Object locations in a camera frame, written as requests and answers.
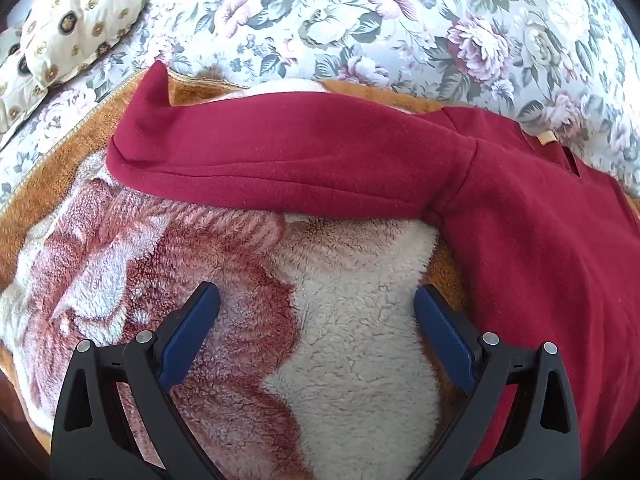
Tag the floral bed quilt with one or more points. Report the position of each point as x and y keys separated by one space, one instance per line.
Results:
x=568 y=66

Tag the cream medallion pillow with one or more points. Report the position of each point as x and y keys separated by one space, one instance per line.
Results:
x=63 y=37
x=20 y=93

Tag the dark red sweater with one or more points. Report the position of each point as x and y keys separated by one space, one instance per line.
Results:
x=548 y=245

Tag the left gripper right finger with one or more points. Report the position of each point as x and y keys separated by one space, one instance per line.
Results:
x=518 y=419

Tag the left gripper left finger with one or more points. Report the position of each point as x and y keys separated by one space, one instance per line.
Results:
x=115 y=418

